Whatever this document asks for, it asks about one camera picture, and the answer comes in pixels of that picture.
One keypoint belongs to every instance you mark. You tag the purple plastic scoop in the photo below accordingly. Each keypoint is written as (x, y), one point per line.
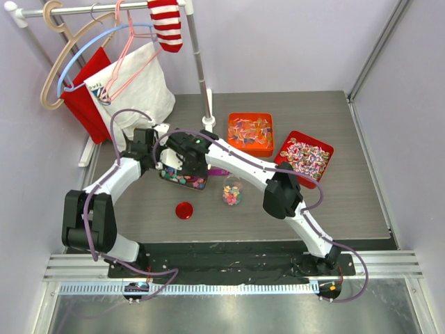
(219, 171)

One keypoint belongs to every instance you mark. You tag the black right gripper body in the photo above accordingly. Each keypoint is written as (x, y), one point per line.
(188, 169)

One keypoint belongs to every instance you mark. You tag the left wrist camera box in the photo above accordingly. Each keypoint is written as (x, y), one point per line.
(161, 129)

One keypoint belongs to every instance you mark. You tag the white clothes rack stand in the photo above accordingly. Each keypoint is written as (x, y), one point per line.
(20, 16)

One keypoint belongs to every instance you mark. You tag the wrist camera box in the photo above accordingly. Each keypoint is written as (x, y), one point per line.
(168, 158)
(161, 129)

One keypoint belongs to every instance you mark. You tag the gold tin of star candies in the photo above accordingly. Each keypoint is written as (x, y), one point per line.
(171, 175)

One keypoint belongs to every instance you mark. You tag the red lollipop box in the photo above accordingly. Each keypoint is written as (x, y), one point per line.
(306, 155)

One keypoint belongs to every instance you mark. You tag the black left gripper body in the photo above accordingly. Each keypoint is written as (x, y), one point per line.
(150, 152)

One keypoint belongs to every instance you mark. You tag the orange candy box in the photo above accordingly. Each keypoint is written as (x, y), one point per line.
(251, 133)

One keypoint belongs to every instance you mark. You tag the red white striped sock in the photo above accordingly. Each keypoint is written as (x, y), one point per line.
(166, 20)

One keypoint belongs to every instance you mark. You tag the wooden clothes hanger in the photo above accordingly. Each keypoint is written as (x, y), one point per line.
(72, 39)

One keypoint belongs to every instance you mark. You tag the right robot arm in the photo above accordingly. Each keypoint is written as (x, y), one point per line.
(282, 196)

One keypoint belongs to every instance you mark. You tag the red jar lid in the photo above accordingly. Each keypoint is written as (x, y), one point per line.
(184, 210)

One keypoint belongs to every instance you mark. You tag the pink wire hanger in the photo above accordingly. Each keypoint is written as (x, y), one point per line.
(126, 67)

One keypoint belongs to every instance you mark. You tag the clear plastic jar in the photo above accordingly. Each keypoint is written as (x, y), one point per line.
(232, 190)

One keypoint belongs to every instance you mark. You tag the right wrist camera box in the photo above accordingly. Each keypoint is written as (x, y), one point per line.
(168, 158)

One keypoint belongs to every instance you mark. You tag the red cloth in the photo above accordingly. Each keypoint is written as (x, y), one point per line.
(79, 101)

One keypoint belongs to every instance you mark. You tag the white cloth bag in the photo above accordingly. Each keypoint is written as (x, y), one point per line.
(146, 101)

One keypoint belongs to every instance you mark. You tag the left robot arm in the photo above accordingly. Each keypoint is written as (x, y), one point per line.
(89, 222)

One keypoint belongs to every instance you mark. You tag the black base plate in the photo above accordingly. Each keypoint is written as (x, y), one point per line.
(244, 262)

